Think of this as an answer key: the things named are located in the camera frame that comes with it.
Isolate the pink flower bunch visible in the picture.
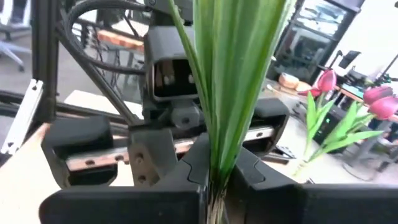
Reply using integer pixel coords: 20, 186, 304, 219
167, 0, 298, 224

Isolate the black frame post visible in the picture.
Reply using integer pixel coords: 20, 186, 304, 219
30, 0, 60, 123

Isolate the small black monitor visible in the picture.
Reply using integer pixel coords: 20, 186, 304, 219
338, 49, 362, 70

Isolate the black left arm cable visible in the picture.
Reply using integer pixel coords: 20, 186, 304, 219
63, 0, 152, 76

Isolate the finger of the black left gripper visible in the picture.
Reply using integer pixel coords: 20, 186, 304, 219
127, 128, 178, 188

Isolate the tan round basket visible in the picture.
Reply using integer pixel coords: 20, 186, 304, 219
277, 72, 300, 90

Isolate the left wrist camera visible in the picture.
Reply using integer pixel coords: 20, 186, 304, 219
142, 26, 200, 103

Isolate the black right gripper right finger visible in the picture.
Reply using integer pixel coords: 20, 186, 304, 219
229, 146, 398, 224

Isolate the black aluminium table frame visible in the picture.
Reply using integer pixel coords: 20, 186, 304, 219
0, 27, 139, 126

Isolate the grey office chair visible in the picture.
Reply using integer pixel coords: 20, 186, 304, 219
0, 21, 32, 73

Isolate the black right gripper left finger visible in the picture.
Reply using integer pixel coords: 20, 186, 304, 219
39, 133, 210, 224

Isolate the silver aluminium extrusion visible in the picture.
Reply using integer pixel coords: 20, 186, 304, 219
0, 79, 44, 156

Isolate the black shelving cabinet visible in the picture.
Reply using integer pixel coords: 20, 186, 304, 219
267, 0, 365, 85

